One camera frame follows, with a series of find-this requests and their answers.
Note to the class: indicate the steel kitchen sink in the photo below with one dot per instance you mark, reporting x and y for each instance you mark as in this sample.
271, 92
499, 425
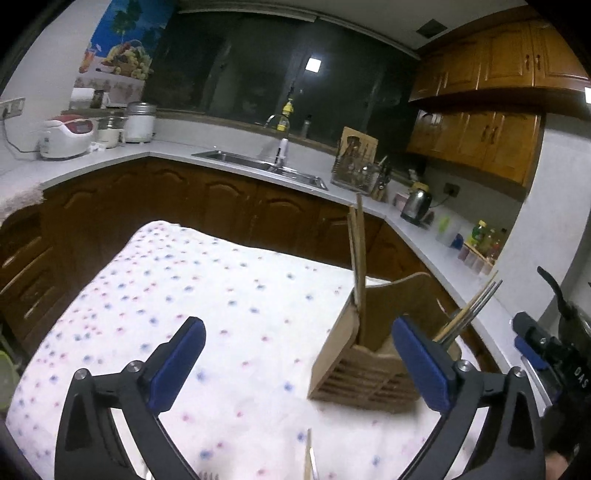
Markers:
240, 159

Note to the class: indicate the person's right hand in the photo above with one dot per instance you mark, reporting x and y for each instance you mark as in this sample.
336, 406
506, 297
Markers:
557, 468

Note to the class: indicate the red-capped bottle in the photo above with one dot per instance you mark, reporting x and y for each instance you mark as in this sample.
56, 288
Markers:
496, 247

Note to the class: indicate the small white electric pot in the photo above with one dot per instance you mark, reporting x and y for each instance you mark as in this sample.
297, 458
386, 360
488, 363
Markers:
111, 134

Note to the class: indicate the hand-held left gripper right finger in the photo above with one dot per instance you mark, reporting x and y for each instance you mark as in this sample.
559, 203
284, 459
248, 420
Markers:
420, 364

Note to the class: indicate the dark kitchen window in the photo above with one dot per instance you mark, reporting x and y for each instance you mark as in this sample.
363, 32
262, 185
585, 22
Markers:
240, 69

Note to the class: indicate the wooden and metal chopsticks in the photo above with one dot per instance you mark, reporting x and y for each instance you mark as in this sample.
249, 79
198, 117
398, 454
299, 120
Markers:
475, 295

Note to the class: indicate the wooden slatted utensil holder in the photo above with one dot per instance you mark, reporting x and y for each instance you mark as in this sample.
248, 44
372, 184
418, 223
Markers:
332, 350

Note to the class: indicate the white knitted cloth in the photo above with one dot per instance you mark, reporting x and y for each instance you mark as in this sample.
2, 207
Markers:
18, 198

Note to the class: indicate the brown wooden upper cabinets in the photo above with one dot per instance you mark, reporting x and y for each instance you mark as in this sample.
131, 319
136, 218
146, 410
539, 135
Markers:
498, 60

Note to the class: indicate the white and red rice cooker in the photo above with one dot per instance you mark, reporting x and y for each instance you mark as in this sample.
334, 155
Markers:
64, 138

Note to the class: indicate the fruit wall poster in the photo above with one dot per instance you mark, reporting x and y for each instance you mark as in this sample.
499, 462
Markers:
124, 46

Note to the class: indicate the steel canister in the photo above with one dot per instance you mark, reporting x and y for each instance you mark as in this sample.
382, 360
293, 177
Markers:
141, 124

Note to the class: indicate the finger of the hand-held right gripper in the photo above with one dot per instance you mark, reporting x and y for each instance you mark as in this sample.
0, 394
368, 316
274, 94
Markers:
542, 376
535, 337

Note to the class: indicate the steel electric kettle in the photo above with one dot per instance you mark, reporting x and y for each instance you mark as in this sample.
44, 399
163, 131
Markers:
415, 203

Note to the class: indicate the wooden cutting board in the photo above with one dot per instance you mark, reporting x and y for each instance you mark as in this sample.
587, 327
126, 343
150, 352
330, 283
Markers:
364, 138

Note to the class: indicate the wooden chopstick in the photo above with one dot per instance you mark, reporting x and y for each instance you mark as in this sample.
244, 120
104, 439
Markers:
308, 457
361, 277
353, 258

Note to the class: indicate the metal fork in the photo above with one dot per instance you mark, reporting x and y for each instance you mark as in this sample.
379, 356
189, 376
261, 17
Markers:
208, 476

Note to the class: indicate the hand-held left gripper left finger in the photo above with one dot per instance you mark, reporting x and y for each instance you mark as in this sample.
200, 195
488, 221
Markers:
180, 364

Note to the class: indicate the ceiling vent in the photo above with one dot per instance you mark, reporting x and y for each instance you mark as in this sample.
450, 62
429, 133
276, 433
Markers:
431, 27

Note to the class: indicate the metal faucet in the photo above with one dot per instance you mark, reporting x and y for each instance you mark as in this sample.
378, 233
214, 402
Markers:
277, 121

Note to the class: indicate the metal dish rack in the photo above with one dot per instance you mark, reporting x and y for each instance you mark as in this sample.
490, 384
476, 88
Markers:
355, 177

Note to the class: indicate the floral white tablecloth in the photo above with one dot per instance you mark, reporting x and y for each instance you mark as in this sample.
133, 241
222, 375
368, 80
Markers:
231, 300

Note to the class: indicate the white faucet filter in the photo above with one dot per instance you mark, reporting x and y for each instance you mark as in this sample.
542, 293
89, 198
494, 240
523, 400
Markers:
282, 152

